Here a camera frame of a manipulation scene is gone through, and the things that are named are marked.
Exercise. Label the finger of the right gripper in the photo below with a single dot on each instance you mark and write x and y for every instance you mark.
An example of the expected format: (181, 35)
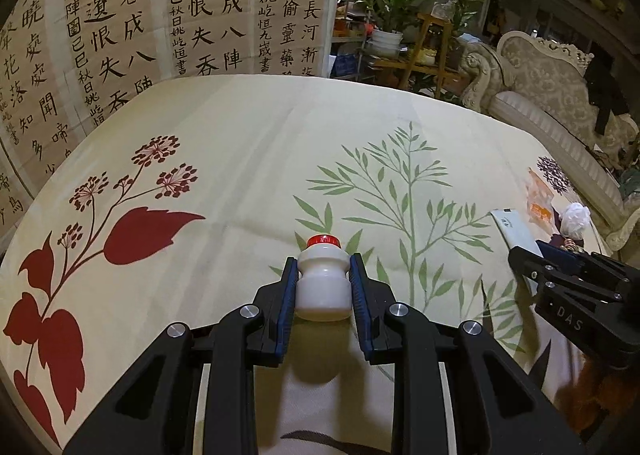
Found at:
(550, 268)

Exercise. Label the white crumpled tissue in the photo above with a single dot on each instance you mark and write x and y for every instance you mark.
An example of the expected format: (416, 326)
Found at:
(575, 220)

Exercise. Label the metal storage shelf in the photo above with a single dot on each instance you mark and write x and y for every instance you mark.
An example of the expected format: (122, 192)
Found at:
(349, 37)

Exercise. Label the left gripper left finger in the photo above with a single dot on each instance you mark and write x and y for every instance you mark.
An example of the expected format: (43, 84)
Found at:
(187, 371)

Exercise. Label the calligraphy folding screen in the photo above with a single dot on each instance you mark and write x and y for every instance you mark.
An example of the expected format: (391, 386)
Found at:
(68, 65)

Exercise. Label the ornate white sofa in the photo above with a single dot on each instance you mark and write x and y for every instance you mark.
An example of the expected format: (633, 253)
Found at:
(538, 86)

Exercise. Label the wooden plant stand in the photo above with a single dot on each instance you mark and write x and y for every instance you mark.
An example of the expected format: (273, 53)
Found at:
(425, 65)

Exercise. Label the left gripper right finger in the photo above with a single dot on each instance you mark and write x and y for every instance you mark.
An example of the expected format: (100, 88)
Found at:
(456, 390)

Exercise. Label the floral cream tablecloth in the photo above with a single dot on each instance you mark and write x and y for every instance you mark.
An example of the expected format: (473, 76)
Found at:
(193, 195)

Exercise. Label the small white yogurt bottle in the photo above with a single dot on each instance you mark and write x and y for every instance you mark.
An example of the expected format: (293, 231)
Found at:
(323, 290)

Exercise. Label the orange transparent snack wrapper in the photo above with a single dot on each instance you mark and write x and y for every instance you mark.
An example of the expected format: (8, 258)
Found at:
(539, 203)

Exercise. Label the white flat sachet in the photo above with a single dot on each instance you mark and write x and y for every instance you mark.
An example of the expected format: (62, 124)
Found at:
(514, 230)

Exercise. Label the black garment on sofa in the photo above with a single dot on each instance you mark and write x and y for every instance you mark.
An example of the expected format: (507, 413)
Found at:
(604, 92)

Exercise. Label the tall green plant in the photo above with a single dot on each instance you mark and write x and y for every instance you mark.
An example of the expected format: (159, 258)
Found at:
(464, 12)

